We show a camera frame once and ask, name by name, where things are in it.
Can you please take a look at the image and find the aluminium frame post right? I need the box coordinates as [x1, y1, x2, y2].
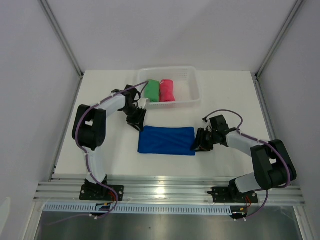
[255, 0, 306, 81]

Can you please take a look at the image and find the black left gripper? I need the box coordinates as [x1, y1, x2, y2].
[120, 104, 147, 132]

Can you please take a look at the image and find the white plastic basket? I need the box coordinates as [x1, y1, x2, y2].
[136, 66, 202, 109]

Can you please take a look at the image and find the green microfiber towel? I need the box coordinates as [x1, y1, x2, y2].
[144, 79, 160, 103]

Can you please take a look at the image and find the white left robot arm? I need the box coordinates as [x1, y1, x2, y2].
[72, 81, 149, 200]

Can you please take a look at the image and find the white slotted cable duct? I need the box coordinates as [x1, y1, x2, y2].
[43, 202, 233, 216]

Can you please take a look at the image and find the aluminium frame post left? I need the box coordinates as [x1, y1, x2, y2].
[38, 0, 84, 79]

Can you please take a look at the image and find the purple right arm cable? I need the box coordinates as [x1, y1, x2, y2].
[202, 109, 293, 223]

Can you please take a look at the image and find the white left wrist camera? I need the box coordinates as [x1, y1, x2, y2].
[137, 97, 150, 109]

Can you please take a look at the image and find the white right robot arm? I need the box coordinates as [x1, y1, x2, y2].
[190, 115, 297, 202]

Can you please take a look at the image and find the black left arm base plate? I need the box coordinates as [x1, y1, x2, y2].
[79, 179, 125, 202]

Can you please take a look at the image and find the aluminium frame post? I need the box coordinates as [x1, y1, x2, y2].
[38, 0, 84, 79]
[255, 0, 306, 81]

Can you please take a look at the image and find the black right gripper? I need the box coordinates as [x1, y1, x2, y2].
[190, 127, 218, 152]

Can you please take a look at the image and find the aluminium front rail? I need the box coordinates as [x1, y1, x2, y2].
[33, 174, 306, 206]

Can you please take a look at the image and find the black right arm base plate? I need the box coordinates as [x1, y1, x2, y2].
[207, 186, 258, 204]

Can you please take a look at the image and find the pink microfiber towel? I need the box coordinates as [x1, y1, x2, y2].
[159, 79, 175, 102]

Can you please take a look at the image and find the blue microfiber towel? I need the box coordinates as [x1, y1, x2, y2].
[137, 126, 196, 156]

